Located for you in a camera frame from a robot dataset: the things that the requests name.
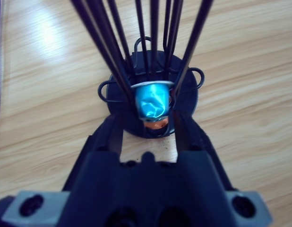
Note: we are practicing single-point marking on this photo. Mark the blue coffee capsule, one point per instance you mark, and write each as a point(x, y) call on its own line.
point(150, 101)

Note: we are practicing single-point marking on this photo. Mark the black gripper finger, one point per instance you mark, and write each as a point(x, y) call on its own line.
point(105, 139)
point(193, 139)

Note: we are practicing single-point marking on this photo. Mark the orange coffee capsule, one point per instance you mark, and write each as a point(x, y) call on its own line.
point(155, 124)

